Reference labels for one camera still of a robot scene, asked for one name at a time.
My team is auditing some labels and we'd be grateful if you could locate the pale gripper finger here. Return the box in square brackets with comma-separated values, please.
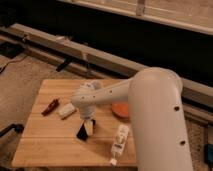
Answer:
[80, 120, 87, 128]
[85, 120, 94, 136]

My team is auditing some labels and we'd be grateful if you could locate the black clamp handle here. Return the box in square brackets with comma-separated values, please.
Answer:
[0, 124, 24, 137]

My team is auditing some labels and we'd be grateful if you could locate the red brown marker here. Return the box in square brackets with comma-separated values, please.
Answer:
[42, 99, 59, 116]

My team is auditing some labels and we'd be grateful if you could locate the blue object at right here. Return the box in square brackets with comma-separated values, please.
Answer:
[204, 144, 213, 164]

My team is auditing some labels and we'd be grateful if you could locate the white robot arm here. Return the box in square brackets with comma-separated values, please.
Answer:
[71, 67, 193, 171]

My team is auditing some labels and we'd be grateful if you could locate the black device on floor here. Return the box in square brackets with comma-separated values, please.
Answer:
[0, 42, 24, 59]

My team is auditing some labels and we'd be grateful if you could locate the wooden board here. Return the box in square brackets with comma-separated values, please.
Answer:
[12, 79, 130, 167]

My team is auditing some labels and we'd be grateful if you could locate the white cup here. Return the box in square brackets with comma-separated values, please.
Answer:
[82, 80, 102, 90]

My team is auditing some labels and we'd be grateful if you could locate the white squeeze tube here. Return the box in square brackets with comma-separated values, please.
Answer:
[110, 125, 129, 166]

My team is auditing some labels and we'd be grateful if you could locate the orange round disc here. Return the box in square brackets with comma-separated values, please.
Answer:
[111, 102, 129, 118]

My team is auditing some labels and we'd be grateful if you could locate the white sponge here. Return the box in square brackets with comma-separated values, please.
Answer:
[58, 103, 76, 119]

